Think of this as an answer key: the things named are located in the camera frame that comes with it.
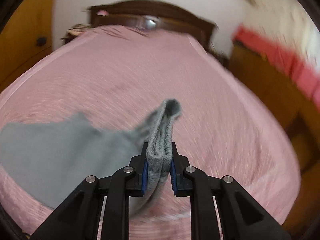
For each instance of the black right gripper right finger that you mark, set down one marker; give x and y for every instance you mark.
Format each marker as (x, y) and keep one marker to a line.
(180, 184)

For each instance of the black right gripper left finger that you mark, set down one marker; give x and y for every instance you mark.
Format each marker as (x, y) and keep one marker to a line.
(138, 184)

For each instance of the grey pants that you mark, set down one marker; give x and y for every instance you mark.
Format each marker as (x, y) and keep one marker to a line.
(49, 160)

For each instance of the pink floral bedspread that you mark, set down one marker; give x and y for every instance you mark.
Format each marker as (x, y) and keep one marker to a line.
(116, 76)

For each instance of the wooden cabinet under window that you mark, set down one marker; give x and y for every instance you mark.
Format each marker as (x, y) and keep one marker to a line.
(298, 116)

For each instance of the pile of clothes on nightstand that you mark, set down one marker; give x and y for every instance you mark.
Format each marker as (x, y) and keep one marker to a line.
(75, 31)

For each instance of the dark wooden headboard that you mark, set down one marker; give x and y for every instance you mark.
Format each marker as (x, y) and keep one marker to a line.
(153, 15)

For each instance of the black wardrobe knob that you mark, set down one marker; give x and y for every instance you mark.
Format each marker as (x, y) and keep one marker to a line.
(41, 41)

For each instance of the pink item on headboard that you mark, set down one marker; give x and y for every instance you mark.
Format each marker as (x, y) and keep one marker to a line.
(102, 13)

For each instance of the red and white curtain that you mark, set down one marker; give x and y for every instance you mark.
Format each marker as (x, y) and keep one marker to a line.
(284, 33)

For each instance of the wooden wardrobe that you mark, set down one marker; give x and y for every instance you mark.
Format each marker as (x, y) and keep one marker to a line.
(31, 19)

